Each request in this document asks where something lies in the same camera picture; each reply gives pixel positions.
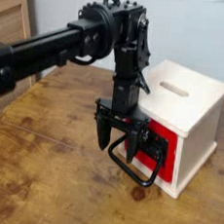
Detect black metal drawer handle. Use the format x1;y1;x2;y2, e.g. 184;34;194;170
104;127;170;190

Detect wooden slatted panel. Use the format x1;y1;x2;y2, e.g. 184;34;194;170
0;0;35;111

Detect red drawer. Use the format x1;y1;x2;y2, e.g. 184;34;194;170
126;119;178;186

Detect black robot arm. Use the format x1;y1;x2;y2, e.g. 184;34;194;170
0;0;150;162

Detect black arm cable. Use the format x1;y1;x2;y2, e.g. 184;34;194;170
68;54;99;67

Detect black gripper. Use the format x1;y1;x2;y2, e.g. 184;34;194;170
94;72;150;163

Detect light wooden box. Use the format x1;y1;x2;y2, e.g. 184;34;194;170
138;60;224;198

